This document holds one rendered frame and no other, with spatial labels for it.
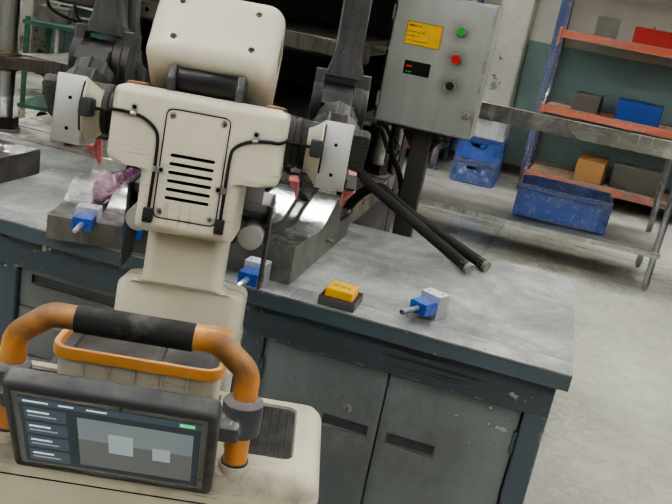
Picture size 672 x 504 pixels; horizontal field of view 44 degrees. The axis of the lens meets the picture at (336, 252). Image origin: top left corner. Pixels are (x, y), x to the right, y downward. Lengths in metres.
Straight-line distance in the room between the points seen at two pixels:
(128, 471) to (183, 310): 0.41
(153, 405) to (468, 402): 0.96
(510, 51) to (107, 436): 7.31
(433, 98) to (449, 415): 1.09
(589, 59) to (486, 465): 6.75
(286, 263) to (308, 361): 0.23
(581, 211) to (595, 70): 3.04
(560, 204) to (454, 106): 3.03
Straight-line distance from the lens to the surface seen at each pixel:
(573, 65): 8.38
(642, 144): 5.29
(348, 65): 1.51
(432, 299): 1.80
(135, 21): 1.68
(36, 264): 2.10
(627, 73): 8.37
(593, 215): 5.54
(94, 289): 2.05
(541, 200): 5.52
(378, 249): 2.22
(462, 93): 2.55
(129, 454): 1.09
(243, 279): 1.73
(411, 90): 2.58
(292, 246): 1.81
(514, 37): 8.13
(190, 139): 1.33
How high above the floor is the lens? 1.43
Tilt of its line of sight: 17 degrees down
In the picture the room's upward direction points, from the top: 11 degrees clockwise
